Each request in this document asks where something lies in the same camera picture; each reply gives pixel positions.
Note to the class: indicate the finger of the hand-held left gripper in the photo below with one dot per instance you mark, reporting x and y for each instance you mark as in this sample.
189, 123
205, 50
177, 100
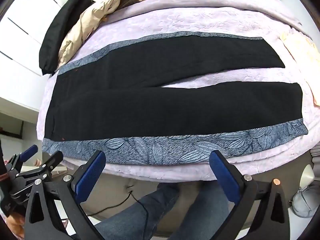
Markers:
53, 158
29, 152

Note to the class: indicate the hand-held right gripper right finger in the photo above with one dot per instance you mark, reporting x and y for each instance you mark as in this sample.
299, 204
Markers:
225, 177

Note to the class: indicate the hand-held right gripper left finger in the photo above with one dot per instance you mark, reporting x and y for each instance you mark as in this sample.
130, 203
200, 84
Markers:
90, 177

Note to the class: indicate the black pants with patterned stripe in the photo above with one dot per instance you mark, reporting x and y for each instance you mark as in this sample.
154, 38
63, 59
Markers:
150, 105

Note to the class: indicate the white low shelf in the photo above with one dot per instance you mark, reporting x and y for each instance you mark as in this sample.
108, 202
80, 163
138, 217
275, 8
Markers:
15, 120

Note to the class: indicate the person's right leg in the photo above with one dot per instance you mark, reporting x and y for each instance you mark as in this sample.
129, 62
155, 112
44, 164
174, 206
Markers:
205, 210

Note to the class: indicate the white cone-shaped lamp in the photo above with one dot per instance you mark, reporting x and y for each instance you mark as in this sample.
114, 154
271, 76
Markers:
308, 175

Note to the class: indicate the white wardrobe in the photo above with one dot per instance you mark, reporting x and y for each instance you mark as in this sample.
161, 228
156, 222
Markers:
22, 42

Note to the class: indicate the black garment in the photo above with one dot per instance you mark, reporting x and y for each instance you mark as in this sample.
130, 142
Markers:
60, 25

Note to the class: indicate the beige puffer jacket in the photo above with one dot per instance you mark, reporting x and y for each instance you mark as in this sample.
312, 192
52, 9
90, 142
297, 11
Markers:
85, 25

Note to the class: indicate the pale yellow cloth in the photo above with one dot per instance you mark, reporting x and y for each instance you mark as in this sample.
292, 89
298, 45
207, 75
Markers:
302, 47

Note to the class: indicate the lilac plush blanket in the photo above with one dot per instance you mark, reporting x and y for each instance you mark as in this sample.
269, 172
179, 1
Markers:
200, 17

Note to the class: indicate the grey upholstered bed frame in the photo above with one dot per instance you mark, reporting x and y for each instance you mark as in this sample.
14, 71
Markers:
120, 195

